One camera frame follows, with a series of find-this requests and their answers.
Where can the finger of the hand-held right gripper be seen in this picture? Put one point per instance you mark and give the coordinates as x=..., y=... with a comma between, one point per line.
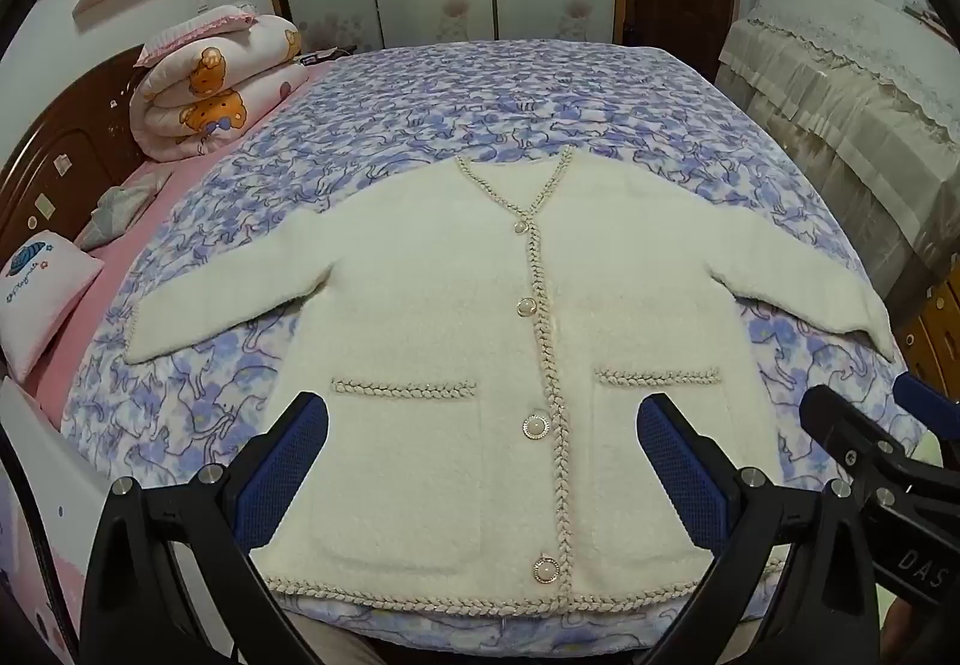
x=844, y=429
x=926, y=395

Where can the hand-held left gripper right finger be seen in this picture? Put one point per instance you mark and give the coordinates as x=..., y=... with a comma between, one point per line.
x=679, y=459

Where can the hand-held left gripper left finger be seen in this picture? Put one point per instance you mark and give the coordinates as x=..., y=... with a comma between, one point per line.
x=289, y=459

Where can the white knit cardigan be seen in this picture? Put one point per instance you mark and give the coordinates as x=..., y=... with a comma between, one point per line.
x=435, y=335

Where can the wooden bookshelf cabinet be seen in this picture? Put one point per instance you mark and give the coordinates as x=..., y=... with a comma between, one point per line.
x=934, y=339

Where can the white pink bed footboard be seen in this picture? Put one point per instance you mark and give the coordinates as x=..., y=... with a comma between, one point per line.
x=45, y=477

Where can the pink bed sheet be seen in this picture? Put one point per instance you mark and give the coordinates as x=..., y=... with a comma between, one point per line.
x=97, y=290

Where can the small white printed pillow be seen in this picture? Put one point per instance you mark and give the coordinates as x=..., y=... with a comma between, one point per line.
x=41, y=297

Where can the beige lace-covered cabinet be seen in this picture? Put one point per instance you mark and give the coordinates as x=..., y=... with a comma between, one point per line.
x=847, y=102

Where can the grey crumpled cloth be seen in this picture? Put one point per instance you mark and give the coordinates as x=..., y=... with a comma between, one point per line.
x=120, y=204

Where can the blue floral cat-print blanket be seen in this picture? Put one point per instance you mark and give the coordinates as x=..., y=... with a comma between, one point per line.
x=420, y=110

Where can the folded bear-print quilt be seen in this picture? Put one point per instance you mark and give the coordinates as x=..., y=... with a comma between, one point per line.
x=217, y=91

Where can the dark wooden headboard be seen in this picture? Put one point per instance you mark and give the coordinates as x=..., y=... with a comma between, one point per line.
x=60, y=140

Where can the pink frilled pillow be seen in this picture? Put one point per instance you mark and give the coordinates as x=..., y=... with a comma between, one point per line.
x=191, y=31

